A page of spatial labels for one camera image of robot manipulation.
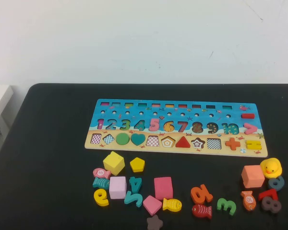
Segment teal striped wooden fish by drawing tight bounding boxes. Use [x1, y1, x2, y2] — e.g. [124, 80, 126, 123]
[92, 177, 110, 190]

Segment yellow wooden cube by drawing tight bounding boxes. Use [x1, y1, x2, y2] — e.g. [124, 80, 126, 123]
[103, 150, 125, 176]

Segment yellow number six piece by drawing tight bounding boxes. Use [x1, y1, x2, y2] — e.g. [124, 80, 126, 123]
[94, 188, 110, 207]

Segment red triangle piece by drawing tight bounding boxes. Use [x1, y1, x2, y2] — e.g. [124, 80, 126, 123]
[175, 136, 191, 149]

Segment orange number ten piece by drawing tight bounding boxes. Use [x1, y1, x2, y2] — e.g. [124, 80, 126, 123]
[191, 184, 214, 205]

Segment yellow rubber duck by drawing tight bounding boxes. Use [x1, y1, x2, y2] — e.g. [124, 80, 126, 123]
[260, 157, 283, 179]

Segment green number three piece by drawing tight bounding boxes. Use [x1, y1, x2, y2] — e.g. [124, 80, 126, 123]
[216, 197, 237, 216]

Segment grey-blue number nine piece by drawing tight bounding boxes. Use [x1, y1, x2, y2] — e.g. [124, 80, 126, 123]
[268, 175, 285, 192]

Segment red number seven piece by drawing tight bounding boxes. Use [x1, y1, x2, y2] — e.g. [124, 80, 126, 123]
[258, 188, 278, 202]

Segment yellow equals sign piece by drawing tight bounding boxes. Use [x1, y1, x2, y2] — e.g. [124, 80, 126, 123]
[245, 139, 262, 151]

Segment teal heart piece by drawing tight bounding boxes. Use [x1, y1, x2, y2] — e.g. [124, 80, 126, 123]
[130, 133, 146, 146]

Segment white cabinet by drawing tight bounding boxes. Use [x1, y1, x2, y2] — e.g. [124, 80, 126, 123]
[0, 84, 14, 168]

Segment hot pink rectangular block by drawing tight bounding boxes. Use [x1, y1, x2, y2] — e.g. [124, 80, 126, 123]
[154, 176, 174, 200]

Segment pink diamond piece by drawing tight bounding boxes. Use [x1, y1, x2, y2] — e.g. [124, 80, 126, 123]
[143, 195, 163, 216]

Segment colourful wooden puzzle board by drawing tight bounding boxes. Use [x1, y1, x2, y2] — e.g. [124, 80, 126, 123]
[84, 98, 268, 158]

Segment orange plus sign piece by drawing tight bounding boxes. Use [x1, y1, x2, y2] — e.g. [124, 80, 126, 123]
[225, 138, 241, 151]

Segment pink fish with five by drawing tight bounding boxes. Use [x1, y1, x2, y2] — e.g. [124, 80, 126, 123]
[93, 168, 112, 180]

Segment green circle piece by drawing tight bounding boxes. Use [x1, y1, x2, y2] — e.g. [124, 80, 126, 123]
[115, 132, 131, 146]

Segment pink number five piece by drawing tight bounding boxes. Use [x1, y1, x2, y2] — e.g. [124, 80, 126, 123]
[148, 118, 160, 132]

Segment brown number eight piece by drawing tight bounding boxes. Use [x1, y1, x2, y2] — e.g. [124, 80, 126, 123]
[261, 196, 282, 214]

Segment teal number five piece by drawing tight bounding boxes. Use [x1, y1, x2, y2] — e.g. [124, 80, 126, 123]
[124, 191, 144, 207]

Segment light pink wooden cube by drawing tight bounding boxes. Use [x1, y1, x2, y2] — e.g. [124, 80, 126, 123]
[108, 176, 127, 199]

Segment red wooden fish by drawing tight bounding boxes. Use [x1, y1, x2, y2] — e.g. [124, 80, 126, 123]
[192, 204, 213, 220]

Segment pink greater-than sign piece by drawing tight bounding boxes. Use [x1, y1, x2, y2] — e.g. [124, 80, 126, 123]
[243, 123, 258, 135]

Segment yellow pentagon piece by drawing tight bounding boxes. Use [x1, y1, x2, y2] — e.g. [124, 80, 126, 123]
[130, 157, 145, 173]

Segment yellow wooden fish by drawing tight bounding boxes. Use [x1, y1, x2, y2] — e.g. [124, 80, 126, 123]
[162, 197, 182, 212]

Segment teal number four piece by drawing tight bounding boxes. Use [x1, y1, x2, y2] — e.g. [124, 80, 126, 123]
[129, 176, 143, 194]

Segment orange fish with ten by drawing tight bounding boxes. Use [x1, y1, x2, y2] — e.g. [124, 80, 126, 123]
[240, 190, 257, 211]

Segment salmon orange wooden cube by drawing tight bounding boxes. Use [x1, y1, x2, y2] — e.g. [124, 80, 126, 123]
[241, 165, 265, 189]

